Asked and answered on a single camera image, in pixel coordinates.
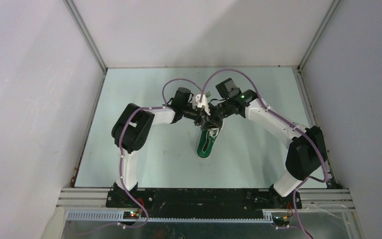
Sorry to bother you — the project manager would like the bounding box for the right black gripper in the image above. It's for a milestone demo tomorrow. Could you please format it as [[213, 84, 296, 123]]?
[[201, 99, 233, 130]]

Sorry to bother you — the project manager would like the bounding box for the white shoelace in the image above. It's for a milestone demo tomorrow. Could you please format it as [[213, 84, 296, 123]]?
[[207, 128, 221, 138]]

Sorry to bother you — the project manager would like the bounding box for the green canvas sneaker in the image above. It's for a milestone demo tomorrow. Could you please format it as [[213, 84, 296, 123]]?
[[196, 122, 224, 159]]

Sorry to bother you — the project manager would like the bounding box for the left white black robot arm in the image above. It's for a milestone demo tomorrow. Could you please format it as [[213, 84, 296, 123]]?
[[111, 88, 212, 208]]

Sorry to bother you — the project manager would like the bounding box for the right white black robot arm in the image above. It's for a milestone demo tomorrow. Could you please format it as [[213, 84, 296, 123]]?
[[210, 78, 328, 208]]

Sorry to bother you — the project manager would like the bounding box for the left controller board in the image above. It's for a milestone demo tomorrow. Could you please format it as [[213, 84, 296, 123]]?
[[122, 211, 141, 220]]

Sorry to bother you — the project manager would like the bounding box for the controller board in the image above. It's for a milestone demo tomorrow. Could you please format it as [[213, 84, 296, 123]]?
[[272, 216, 292, 228], [122, 211, 141, 220]]

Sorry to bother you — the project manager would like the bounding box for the right controller board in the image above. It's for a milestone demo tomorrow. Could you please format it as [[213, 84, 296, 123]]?
[[272, 216, 292, 228]]

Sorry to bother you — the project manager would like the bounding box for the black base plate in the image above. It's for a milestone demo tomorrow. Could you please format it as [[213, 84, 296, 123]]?
[[105, 187, 302, 219]]

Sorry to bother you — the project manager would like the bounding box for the grey slotted cable duct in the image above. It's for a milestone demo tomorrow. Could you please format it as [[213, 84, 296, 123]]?
[[66, 210, 273, 224]]

